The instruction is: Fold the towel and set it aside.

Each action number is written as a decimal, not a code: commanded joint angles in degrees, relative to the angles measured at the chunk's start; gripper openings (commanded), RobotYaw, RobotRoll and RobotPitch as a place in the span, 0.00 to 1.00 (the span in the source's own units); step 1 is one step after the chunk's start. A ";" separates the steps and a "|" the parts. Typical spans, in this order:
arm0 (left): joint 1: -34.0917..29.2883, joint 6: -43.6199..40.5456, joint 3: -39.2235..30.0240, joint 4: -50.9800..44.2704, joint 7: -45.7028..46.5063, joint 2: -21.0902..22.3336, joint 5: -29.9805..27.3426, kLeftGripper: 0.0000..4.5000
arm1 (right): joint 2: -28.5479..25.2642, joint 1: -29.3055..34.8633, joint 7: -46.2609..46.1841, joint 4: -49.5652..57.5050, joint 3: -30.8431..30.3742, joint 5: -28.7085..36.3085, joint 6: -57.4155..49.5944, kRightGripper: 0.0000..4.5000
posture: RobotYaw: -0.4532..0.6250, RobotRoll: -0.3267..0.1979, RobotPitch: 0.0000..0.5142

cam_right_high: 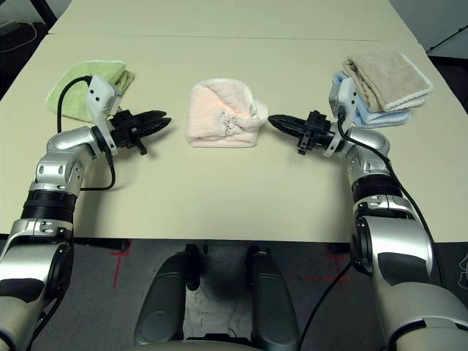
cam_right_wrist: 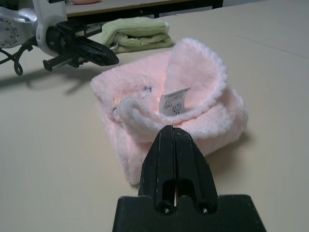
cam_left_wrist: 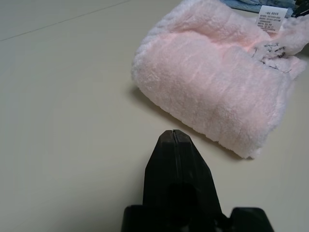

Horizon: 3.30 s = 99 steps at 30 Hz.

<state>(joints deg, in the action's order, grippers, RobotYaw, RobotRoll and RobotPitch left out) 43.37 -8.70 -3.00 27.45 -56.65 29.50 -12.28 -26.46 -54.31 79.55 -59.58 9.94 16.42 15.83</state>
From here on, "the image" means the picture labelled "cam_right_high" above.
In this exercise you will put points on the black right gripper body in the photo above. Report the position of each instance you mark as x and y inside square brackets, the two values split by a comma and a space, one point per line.
[318, 133]

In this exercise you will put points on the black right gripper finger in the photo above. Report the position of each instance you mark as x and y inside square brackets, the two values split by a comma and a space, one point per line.
[290, 130]
[289, 121]

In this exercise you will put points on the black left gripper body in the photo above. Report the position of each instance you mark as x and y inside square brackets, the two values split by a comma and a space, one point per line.
[126, 129]

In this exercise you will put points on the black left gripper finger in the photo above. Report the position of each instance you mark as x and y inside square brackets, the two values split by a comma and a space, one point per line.
[157, 126]
[153, 116]

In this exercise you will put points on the pink embroidered towel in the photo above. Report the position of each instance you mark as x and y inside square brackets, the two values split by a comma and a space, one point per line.
[212, 117]

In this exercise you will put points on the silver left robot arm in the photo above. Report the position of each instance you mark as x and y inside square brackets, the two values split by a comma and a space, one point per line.
[55, 172]

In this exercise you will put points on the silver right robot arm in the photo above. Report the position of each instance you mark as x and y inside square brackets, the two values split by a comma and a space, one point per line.
[395, 237]

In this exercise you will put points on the green folded towel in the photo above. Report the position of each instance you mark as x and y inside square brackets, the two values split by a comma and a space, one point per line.
[109, 71]

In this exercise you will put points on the blue folded towel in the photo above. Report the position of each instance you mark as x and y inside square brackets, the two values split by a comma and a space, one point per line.
[384, 118]

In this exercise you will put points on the beige folded towel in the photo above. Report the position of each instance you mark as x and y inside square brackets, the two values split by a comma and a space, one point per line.
[391, 77]

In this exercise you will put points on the black table foot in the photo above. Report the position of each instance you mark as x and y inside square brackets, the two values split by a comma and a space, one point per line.
[98, 244]

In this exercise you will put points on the grey power strip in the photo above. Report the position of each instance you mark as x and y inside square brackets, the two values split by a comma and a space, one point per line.
[9, 25]

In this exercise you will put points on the grey robot right leg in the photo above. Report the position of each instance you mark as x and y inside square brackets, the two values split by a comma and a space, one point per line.
[272, 300]

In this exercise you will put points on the grey robot waist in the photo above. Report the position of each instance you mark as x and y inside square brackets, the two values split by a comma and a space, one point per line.
[190, 345]

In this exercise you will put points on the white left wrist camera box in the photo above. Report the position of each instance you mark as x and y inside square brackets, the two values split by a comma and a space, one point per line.
[100, 91]

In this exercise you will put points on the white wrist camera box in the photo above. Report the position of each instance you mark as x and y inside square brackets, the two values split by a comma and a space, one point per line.
[345, 95]
[100, 91]

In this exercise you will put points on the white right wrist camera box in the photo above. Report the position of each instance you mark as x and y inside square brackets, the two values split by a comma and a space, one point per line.
[345, 95]

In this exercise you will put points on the black table frame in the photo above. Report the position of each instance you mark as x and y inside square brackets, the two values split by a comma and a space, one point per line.
[49, 9]

